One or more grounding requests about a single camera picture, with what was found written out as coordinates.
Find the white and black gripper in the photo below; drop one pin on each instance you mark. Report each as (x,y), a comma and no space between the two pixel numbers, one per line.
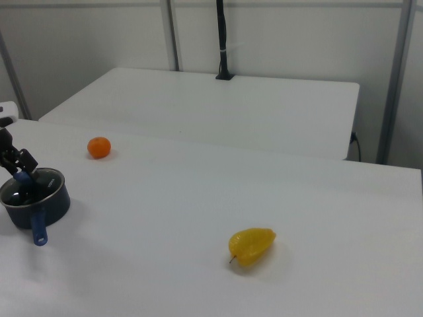
(6,110)

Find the glass lid with blue knob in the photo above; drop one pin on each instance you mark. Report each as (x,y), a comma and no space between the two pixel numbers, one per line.
(23,180)

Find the orange tangerine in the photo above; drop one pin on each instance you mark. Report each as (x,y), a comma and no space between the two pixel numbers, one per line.
(98,147)

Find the white side table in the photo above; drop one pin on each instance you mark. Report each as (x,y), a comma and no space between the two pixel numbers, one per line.
(211,109)

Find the yellow starfruit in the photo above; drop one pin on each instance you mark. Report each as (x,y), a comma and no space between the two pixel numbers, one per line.
(252,246)

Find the grey aluminium frame post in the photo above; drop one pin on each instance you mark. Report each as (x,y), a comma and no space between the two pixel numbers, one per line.
(395,82)
(172,33)

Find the black camera pole with clamp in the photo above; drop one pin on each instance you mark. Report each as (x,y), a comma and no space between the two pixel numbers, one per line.
(223,39)

